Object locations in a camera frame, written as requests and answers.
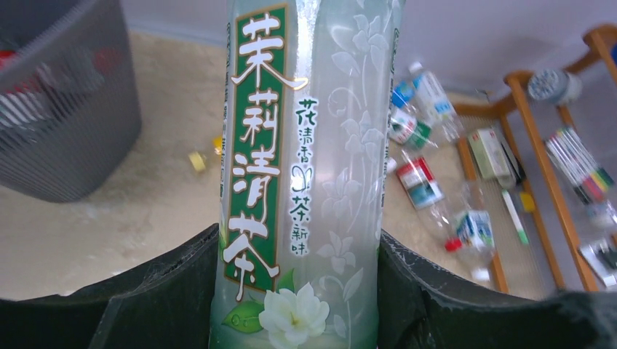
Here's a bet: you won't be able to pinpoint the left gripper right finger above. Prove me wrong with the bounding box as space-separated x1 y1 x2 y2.
378 233 616 348

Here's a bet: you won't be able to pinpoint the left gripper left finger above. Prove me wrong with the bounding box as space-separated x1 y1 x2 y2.
1 224 218 348

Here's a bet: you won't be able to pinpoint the green tea bottle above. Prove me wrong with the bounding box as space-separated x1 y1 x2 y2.
209 0 405 348

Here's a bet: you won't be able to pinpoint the red label water bottle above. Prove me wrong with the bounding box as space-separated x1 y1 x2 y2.
1 71 55 142

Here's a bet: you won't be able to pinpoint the grey mesh waste bin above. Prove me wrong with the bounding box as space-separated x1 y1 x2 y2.
1 1 142 203

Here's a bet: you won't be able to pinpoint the white green marker pen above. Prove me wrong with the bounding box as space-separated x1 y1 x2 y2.
501 190 529 245

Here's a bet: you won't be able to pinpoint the red white label bottle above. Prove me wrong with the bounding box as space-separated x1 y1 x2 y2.
394 157 455 252

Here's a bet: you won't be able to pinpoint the yellow plastic bottle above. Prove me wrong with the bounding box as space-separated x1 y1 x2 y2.
188 136 223 173

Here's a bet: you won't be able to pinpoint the amber tea bottle red label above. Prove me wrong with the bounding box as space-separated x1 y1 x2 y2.
386 157 398 174

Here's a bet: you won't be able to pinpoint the green white small box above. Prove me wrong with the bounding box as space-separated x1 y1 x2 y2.
467 128 516 189

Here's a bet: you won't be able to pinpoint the wooden tiered rack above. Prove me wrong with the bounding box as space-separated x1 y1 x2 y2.
455 23 616 292

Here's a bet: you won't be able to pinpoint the blue label water bottle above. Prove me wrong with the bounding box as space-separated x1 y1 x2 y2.
409 62 464 143

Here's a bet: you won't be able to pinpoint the pack of coloured markers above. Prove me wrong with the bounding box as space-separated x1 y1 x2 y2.
544 127 615 205

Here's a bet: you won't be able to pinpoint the blue cap crushed bottle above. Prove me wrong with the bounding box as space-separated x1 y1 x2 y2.
391 81 415 110

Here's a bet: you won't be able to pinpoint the red bottle cap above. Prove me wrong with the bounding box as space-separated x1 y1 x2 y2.
93 48 122 75

